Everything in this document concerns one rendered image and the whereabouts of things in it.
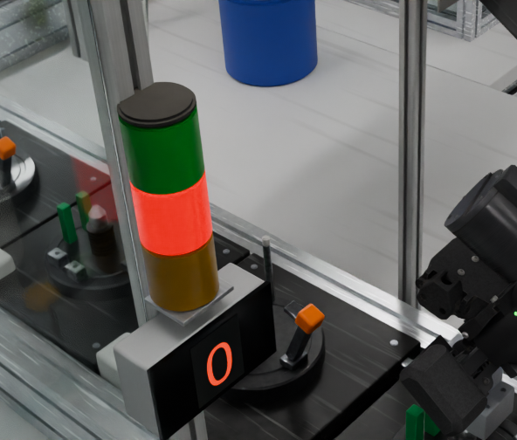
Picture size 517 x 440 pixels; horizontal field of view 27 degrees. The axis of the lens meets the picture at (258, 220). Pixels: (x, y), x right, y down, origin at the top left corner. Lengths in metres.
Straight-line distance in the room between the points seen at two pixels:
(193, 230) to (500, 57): 1.21
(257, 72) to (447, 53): 0.33
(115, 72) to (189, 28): 1.33
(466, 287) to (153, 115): 0.29
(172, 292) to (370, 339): 0.44
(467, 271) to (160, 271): 0.25
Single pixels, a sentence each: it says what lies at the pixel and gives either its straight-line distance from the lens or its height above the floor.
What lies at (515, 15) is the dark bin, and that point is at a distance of 1.03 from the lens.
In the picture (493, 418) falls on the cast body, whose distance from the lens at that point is 0.93.
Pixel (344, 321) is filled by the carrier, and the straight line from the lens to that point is 1.17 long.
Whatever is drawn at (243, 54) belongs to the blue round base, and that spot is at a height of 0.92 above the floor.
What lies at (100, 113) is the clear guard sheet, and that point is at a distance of 0.71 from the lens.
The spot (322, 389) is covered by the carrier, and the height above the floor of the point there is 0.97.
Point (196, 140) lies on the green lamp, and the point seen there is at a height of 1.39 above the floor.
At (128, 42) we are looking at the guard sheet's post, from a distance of 0.70.
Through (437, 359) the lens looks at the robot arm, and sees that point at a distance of 0.83.
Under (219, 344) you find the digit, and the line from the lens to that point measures 0.79.
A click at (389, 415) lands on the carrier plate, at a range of 1.08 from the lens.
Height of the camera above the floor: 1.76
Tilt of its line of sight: 37 degrees down
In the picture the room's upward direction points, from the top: 5 degrees counter-clockwise
